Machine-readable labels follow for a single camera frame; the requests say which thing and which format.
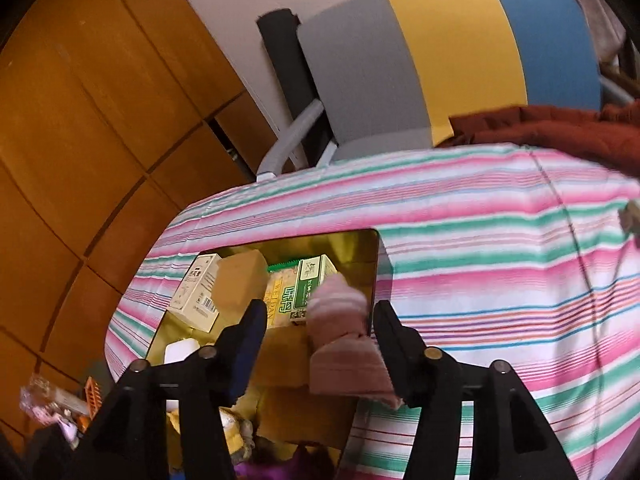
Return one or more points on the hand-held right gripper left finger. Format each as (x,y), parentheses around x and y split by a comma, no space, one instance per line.
(247,350)

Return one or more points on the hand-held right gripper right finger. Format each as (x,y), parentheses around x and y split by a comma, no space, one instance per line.
(395,355)

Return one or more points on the tan snack packet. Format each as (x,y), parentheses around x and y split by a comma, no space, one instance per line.
(287,357)
(240,282)
(305,420)

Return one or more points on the pink sock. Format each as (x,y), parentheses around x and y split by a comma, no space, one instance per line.
(340,355)

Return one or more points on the green-edged rice cracker packet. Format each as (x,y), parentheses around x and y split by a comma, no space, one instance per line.
(282,295)

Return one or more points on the yellow snack packet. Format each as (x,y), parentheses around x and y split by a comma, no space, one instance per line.
(235,435)

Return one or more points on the green and white box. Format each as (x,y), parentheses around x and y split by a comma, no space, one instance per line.
(312,285)

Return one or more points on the gold tin container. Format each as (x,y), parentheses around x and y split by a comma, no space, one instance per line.
(350,247)

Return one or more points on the purple snack packet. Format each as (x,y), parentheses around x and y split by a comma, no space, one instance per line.
(280,467)

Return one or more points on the white cylindrical tube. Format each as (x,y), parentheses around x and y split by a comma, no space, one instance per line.
(182,351)

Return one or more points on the white printed box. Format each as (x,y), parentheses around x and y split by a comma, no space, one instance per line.
(192,292)

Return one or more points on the striped tablecloth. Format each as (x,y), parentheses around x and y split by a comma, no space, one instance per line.
(500,240)

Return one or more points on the orange object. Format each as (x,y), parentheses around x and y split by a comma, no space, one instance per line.
(91,402)

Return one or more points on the clear plastic packet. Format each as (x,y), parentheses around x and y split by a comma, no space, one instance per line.
(50,400)

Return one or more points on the rust brown cloth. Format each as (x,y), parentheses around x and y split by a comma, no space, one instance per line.
(560,130)

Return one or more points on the grey yellow blue chair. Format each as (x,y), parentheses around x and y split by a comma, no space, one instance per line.
(380,75)

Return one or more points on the wooden cabinet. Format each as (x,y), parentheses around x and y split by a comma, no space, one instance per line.
(90,110)

